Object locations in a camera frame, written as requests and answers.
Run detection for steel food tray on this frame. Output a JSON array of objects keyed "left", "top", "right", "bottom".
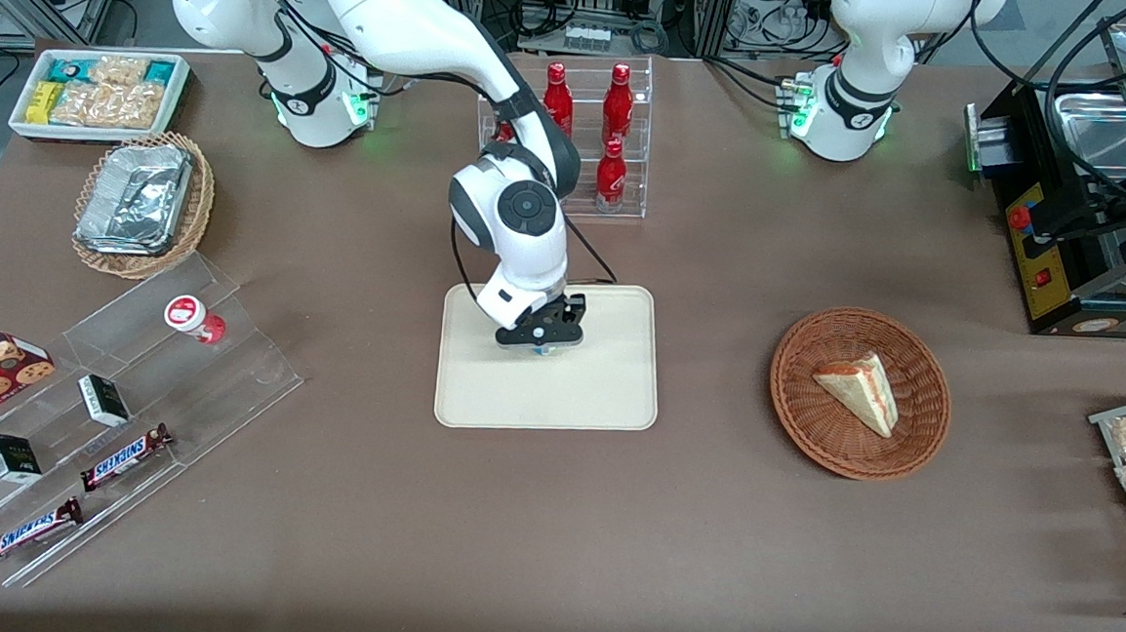
[{"left": 1049, "top": 87, "right": 1126, "bottom": 183}]

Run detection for clear acrylic bottle rack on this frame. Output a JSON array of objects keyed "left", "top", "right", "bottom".
[{"left": 469, "top": 45, "right": 656, "bottom": 224}]

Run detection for clear rice cracker bag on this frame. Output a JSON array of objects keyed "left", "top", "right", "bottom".
[
  {"left": 96, "top": 81, "right": 167, "bottom": 133},
  {"left": 50, "top": 80, "right": 109, "bottom": 129},
  {"left": 89, "top": 55, "right": 150, "bottom": 90}
]

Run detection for tan wicker basket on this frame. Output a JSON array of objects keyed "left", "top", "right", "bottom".
[{"left": 70, "top": 125, "right": 220, "bottom": 284}]

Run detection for beige plastic tray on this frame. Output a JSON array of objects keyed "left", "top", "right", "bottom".
[{"left": 433, "top": 273, "right": 666, "bottom": 441}]

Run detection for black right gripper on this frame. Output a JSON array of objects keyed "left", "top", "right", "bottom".
[{"left": 495, "top": 290, "right": 588, "bottom": 359}]

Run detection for white snack bin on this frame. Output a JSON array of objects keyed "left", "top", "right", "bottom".
[{"left": 8, "top": 44, "right": 193, "bottom": 150}]

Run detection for clear acrylic stepped display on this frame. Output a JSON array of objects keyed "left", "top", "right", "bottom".
[{"left": 0, "top": 241, "right": 312, "bottom": 606}]

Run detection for black sealing machine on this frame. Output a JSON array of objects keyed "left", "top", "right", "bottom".
[{"left": 951, "top": 62, "right": 1126, "bottom": 341}]

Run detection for snickers bar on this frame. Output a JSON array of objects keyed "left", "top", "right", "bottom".
[
  {"left": 0, "top": 494, "right": 86, "bottom": 573},
  {"left": 79, "top": 418, "right": 175, "bottom": 498}
]

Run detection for black hanging cable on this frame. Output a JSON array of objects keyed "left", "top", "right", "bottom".
[{"left": 1037, "top": 0, "right": 1126, "bottom": 210}]

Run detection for yellow snack pack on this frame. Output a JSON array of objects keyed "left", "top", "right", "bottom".
[{"left": 24, "top": 80, "right": 63, "bottom": 126}]

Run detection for red-label yogurt cup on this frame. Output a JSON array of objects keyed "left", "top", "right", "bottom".
[{"left": 163, "top": 294, "right": 229, "bottom": 347}]

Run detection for small black box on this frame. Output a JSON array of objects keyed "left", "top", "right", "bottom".
[
  {"left": 75, "top": 374, "right": 134, "bottom": 429},
  {"left": 0, "top": 434, "right": 45, "bottom": 487}
]

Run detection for white power strip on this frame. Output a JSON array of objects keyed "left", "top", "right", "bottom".
[{"left": 562, "top": 25, "right": 613, "bottom": 53}]

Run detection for brown wicker basket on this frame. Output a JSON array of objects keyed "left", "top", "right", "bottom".
[{"left": 764, "top": 302, "right": 958, "bottom": 486}]

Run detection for stacked foil containers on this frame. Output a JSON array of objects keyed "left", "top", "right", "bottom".
[{"left": 73, "top": 138, "right": 194, "bottom": 259}]

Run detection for wrapped sandwich wedge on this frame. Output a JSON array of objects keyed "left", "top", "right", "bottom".
[{"left": 809, "top": 348, "right": 904, "bottom": 439}]

